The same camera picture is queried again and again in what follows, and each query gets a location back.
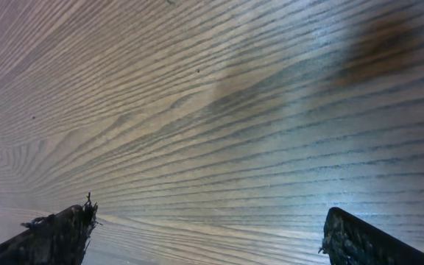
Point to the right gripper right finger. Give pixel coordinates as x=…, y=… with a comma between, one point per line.
x=348, y=240

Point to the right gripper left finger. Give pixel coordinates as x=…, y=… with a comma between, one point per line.
x=56, y=239

